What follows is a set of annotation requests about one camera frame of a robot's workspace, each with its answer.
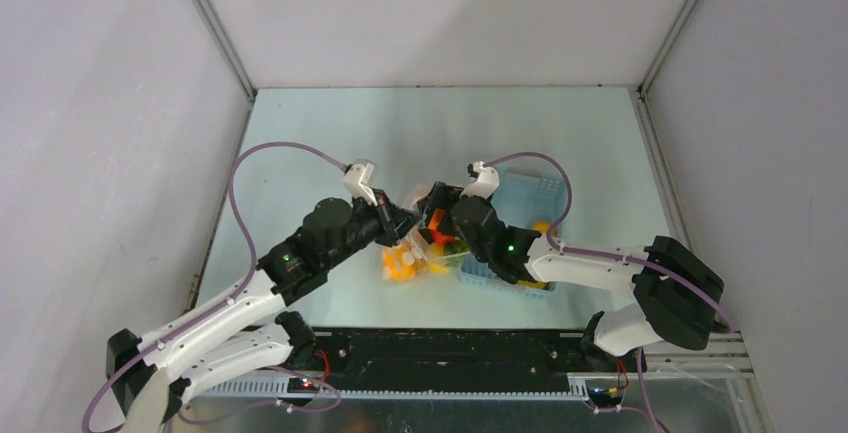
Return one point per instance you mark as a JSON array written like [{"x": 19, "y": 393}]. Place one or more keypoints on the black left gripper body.
[{"x": 368, "y": 225}]

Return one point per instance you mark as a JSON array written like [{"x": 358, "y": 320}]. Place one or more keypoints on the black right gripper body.
[{"x": 436, "y": 202}]

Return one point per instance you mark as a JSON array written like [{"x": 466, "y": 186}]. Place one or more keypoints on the yellow lemon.
[{"x": 535, "y": 285}]

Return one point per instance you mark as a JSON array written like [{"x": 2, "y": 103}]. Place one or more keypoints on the clear dotted zip top bag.
[{"x": 436, "y": 262}]

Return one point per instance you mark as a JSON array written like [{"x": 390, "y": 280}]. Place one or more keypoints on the orange yellow bell pepper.
[{"x": 400, "y": 264}]

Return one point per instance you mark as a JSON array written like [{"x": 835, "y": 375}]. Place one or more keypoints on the yellow round fruit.
[{"x": 541, "y": 226}]

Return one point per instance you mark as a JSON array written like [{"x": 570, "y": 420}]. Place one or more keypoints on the green pepper stem piece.
[{"x": 454, "y": 247}]

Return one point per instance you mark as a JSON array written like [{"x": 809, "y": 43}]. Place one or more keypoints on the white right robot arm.
[{"x": 675, "y": 295}]

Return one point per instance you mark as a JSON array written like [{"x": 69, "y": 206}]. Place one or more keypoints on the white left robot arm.
[{"x": 251, "y": 325}]

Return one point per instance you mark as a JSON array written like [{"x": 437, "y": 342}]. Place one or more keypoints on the light blue plastic basket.
[{"x": 524, "y": 197}]

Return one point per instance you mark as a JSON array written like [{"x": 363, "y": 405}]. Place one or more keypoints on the left circuit board with leds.
[{"x": 303, "y": 386}]

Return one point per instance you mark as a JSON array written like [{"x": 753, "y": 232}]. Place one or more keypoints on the circuit board with leds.
[
  {"x": 303, "y": 386},
  {"x": 605, "y": 400}
]

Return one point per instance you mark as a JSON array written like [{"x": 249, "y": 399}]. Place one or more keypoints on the right circuit board with leds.
[{"x": 605, "y": 400}]

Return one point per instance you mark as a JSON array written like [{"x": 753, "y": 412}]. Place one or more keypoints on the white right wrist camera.
[{"x": 484, "y": 181}]

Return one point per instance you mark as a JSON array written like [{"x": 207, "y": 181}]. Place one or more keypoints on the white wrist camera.
[
  {"x": 484, "y": 181},
  {"x": 356, "y": 180}
]

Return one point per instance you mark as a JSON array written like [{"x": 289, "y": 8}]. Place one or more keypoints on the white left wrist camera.
[{"x": 356, "y": 180}]

